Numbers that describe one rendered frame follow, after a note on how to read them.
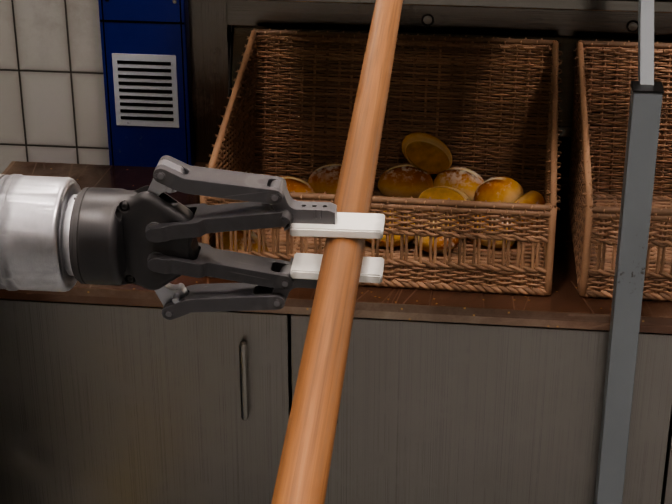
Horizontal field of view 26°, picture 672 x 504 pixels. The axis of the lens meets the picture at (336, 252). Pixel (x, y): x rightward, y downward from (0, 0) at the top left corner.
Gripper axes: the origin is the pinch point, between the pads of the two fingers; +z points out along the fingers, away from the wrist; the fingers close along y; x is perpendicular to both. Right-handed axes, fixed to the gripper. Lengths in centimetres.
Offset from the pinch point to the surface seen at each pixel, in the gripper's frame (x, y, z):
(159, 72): -149, 45, -47
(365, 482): -95, 94, -4
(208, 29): -153, 38, -38
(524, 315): -95, 61, 20
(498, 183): -126, 54, 16
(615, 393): -89, 71, 34
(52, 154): -152, 64, -69
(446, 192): -125, 55, 7
